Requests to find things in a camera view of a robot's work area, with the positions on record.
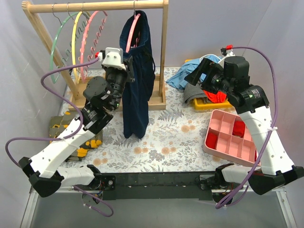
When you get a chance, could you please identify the navy blue shorts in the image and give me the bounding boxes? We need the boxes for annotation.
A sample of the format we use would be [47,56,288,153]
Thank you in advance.
[119,10,155,139]

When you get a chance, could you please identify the pink hanger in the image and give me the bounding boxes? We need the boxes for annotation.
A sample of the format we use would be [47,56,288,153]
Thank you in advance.
[79,10,108,84]
[125,0,140,53]

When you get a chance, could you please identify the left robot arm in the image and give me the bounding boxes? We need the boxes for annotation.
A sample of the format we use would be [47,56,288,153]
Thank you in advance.
[19,57,135,197]

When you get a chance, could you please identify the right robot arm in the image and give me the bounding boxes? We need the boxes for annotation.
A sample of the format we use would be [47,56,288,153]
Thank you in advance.
[185,56,304,195]

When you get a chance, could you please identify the light blue shorts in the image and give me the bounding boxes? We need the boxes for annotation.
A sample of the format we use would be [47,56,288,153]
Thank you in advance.
[166,54,222,90]

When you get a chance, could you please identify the green hanger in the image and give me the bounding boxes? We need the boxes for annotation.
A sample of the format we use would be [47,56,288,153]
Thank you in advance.
[49,13,89,71]

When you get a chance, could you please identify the camouflage shorts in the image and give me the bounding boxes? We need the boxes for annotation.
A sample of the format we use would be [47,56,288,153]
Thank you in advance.
[49,111,103,162]

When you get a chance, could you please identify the yellow hanger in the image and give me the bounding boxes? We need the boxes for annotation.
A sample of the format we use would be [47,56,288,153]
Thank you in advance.
[71,11,91,84]

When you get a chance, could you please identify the grey garment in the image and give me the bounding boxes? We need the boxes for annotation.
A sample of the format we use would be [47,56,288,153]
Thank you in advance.
[183,83,207,104]

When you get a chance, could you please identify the red knitted garment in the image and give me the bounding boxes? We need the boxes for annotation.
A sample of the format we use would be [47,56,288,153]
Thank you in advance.
[204,90,227,104]

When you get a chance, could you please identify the yellow plastic tray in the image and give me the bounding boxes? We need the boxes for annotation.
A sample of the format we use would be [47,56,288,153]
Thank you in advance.
[184,59,236,111]

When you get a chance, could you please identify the wooden clothes rack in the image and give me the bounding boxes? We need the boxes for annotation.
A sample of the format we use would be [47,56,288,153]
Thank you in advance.
[21,0,169,111]

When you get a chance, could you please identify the red cloth in organizer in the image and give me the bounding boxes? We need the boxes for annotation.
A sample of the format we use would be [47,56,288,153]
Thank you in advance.
[232,121,246,138]
[205,132,218,149]

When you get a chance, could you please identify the pink divided organizer tray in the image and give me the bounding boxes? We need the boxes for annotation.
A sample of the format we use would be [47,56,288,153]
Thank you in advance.
[203,110,257,167]

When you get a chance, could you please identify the floral table mat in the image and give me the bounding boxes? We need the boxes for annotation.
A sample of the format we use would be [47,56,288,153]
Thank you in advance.
[46,67,251,173]

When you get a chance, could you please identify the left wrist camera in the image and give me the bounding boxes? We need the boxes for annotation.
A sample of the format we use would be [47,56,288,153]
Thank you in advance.
[95,47,126,71]

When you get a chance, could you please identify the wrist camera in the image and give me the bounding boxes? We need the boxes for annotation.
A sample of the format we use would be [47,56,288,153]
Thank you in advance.
[95,47,126,71]
[220,45,235,57]

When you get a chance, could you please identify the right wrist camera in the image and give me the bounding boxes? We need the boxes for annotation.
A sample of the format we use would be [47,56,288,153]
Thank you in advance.
[220,45,235,57]

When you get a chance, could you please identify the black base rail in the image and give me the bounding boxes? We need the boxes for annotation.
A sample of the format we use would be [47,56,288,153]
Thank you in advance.
[80,171,247,206]

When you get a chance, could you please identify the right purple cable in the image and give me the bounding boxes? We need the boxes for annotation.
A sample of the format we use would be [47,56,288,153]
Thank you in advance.
[215,46,278,209]

